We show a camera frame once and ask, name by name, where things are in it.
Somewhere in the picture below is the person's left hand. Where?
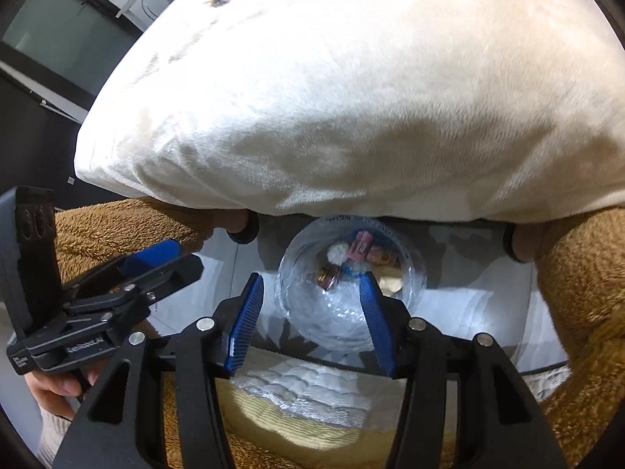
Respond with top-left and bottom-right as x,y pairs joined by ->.
24,358 -> 105,421

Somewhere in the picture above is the pink snack packet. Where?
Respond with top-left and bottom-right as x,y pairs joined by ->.
348,231 -> 375,261

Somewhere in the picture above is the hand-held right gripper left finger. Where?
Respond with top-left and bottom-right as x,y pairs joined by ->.
51,272 -> 265,469

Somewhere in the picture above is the person's left forearm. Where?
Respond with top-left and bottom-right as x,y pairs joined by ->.
36,401 -> 75,468

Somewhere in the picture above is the bed with beige blanket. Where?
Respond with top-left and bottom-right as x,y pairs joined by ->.
73,0 -> 625,228

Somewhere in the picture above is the frosted glass door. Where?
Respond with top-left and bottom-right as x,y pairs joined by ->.
0,0 -> 145,111

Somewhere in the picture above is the white quilted garment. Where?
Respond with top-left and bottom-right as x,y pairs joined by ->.
215,359 -> 409,450

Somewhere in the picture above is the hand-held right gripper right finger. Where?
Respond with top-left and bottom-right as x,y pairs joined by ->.
359,271 -> 570,469

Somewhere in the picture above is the brown snack wrapper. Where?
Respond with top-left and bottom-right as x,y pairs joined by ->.
316,264 -> 341,290

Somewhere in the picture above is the black wardrobe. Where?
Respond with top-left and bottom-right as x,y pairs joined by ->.
0,68 -> 96,199

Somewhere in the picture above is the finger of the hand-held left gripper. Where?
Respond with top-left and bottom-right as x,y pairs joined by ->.
66,254 -> 204,326
63,239 -> 184,300

